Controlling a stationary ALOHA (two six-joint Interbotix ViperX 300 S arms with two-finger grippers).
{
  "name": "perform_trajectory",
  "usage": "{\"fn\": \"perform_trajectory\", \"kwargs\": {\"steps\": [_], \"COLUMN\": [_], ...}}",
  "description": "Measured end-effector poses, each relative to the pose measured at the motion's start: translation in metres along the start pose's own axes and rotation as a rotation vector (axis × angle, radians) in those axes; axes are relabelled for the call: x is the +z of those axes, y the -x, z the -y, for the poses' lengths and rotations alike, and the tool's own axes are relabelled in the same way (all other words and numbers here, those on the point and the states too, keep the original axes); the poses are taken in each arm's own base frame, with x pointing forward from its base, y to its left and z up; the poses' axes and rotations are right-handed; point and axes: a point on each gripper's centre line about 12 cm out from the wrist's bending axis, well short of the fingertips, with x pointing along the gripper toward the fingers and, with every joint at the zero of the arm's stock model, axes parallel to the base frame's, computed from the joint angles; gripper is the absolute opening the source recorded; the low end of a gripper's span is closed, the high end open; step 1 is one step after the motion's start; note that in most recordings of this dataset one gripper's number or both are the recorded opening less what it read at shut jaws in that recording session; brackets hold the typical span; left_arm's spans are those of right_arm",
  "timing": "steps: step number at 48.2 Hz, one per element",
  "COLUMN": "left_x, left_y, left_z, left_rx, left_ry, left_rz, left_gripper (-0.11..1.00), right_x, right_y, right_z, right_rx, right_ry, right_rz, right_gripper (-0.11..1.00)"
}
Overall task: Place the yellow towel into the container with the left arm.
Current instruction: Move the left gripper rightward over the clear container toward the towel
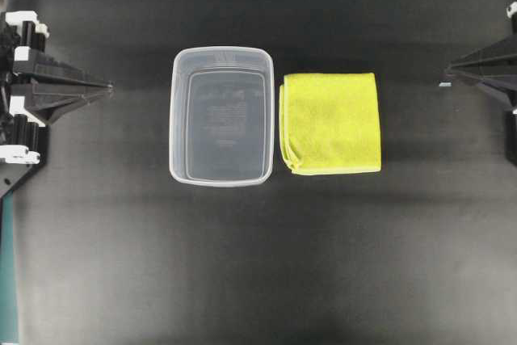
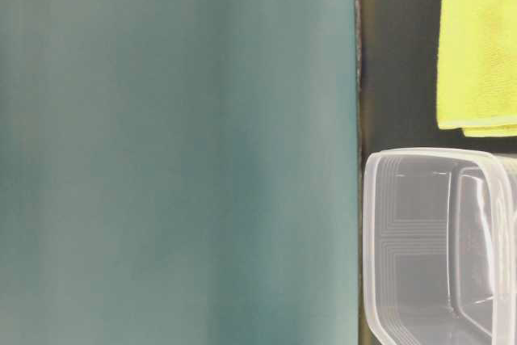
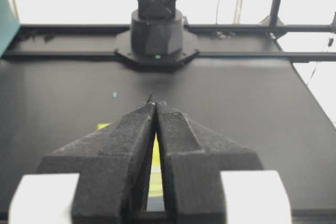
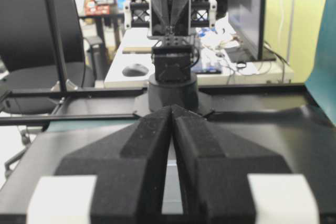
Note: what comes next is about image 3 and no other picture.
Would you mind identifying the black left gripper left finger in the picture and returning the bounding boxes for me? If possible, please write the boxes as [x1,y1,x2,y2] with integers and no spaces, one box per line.
[36,97,155,223]

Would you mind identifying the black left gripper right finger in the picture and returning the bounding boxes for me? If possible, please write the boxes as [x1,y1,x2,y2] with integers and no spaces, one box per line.
[156,102,264,223]

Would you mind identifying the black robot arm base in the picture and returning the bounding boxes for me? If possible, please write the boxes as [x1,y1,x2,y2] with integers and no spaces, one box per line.
[115,0,199,67]

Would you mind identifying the yellow towel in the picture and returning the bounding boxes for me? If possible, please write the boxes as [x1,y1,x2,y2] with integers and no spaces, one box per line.
[96,123,165,198]

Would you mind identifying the teal panel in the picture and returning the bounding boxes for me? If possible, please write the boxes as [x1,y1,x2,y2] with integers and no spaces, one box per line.
[1,0,20,58]

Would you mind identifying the black metal table frame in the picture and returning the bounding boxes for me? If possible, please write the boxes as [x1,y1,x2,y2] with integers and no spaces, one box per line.
[3,15,335,68]

